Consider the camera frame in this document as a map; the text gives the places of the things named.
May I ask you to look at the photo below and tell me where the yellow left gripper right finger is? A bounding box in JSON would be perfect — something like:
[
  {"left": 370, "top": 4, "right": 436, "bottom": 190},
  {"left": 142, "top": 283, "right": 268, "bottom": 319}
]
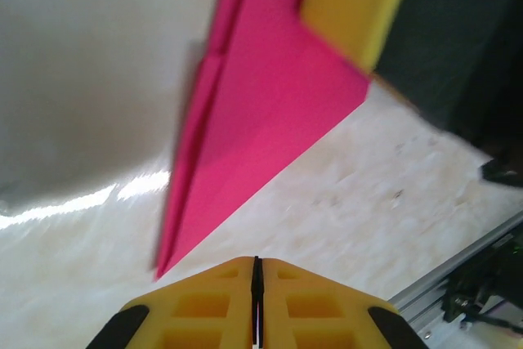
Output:
[{"left": 260, "top": 257, "right": 430, "bottom": 349}]

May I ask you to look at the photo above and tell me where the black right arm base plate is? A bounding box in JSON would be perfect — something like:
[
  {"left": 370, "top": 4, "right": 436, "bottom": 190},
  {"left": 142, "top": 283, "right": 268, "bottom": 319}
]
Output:
[{"left": 443, "top": 238, "right": 523, "bottom": 325}]

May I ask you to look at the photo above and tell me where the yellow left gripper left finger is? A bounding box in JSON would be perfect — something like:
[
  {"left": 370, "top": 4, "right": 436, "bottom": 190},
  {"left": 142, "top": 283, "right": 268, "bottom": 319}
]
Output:
[{"left": 85, "top": 256, "right": 256, "bottom": 349}]

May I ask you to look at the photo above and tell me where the aluminium mounting rail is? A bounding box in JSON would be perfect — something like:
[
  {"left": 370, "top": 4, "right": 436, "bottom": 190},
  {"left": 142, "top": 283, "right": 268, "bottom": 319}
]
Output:
[{"left": 386, "top": 209, "right": 523, "bottom": 344}]

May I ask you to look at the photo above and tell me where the pink paper sheet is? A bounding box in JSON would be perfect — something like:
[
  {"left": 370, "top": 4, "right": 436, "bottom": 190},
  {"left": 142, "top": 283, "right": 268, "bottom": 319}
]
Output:
[{"left": 154, "top": 0, "right": 409, "bottom": 283}]

